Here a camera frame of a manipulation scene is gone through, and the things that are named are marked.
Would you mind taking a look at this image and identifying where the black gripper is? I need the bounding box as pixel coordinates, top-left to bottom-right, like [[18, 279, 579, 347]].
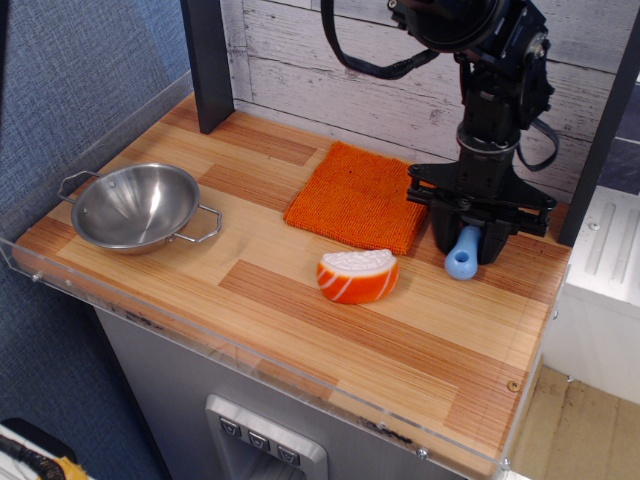
[[407, 137, 557, 265]]

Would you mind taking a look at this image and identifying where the blue and grey spoon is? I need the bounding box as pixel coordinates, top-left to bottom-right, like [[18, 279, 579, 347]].
[[445, 225, 481, 281]]

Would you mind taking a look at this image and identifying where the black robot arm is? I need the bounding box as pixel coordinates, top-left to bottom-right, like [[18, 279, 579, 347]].
[[388, 1, 559, 265]]

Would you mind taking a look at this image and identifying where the orange red cloth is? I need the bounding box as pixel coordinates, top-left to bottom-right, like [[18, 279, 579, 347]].
[[284, 142, 427, 255]]

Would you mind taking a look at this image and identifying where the clear acrylic table guard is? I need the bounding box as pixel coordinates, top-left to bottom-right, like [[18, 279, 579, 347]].
[[12, 98, 570, 479]]

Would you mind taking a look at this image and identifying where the toy salmon sushi piece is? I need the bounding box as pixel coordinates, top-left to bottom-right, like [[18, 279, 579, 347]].
[[316, 249, 399, 304]]

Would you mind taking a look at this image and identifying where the white ribbed side counter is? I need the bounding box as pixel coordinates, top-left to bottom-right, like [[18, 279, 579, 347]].
[[542, 186, 639, 403]]

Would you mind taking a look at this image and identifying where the silver dispenser button panel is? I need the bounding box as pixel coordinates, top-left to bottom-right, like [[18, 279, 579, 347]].
[[205, 394, 329, 479]]

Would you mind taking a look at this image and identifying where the grey toy fridge cabinet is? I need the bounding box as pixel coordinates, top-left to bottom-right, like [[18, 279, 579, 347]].
[[93, 305, 471, 480]]

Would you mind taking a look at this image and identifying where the black and yellow object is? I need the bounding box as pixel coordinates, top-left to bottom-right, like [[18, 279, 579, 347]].
[[1, 418, 90, 479]]

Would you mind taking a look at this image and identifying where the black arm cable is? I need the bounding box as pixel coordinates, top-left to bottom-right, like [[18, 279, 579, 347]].
[[319, 0, 441, 81]]

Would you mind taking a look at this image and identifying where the dark right frame post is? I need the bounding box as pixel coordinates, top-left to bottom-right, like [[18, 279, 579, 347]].
[[556, 12, 639, 247]]

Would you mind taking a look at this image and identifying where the dark frame post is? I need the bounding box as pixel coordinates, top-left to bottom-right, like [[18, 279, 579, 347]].
[[180, 0, 235, 134], [556, 12, 639, 247]]

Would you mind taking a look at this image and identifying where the dark left frame post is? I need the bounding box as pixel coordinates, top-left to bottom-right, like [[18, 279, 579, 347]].
[[180, 0, 235, 134]]

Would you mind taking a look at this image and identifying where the stainless steel bowl with handles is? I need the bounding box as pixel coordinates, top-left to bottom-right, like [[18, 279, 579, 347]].
[[57, 163, 222, 254]]

